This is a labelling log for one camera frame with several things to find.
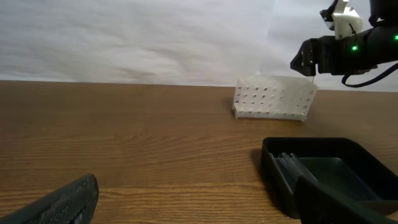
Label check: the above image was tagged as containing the black tray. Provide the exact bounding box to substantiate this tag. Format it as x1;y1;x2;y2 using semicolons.
260;136;398;220

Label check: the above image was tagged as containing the black cable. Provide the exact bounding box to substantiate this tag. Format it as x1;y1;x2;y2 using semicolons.
341;63;398;88

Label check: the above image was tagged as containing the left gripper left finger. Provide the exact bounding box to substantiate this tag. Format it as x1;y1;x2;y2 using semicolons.
0;173;100;224

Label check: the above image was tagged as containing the white test tube rack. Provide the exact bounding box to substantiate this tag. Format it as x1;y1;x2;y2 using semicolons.
232;74;320;123

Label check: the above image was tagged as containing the clear test tube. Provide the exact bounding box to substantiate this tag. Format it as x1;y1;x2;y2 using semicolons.
277;152;301;185
288;152;318;182

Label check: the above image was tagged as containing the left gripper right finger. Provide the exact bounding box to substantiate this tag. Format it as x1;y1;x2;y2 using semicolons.
293;174;398;224

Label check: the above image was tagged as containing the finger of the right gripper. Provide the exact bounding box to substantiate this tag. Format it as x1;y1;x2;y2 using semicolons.
290;38;318;77

